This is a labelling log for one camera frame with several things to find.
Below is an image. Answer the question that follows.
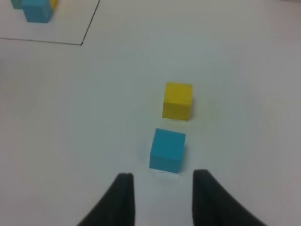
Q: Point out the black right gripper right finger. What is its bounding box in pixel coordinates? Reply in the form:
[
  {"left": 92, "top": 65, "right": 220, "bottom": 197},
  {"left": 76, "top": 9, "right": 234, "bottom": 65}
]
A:
[{"left": 192, "top": 169, "right": 265, "bottom": 226}]

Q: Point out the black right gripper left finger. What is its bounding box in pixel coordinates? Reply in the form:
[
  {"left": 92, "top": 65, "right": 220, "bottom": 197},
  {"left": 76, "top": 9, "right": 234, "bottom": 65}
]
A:
[{"left": 79, "top": 173, "right": 135, "bottom": 226}]

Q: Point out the blue template cube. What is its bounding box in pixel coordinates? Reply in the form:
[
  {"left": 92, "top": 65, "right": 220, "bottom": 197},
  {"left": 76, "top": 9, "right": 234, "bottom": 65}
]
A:
[{"left": 22, "top": 0, "right": 53, "bottom": 23}]

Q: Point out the yellow template cube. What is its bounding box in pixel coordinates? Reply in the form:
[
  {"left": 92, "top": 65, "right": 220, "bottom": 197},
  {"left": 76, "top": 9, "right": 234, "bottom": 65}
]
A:
[{"left": 50, "top": 0, "right": 58, "bottom": 11}]

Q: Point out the green template cube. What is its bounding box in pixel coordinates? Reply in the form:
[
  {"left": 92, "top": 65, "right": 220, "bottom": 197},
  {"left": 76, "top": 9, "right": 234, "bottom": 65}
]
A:
[{"left": 11, "top": 0, "right": 23, "bottom": 9}]

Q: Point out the loose yellow cube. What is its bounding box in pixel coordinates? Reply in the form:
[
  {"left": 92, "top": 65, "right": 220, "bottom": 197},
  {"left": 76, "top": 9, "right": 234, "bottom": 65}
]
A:
[{"left": 162, "top": 82, "right": 193, "bottom": 121}]

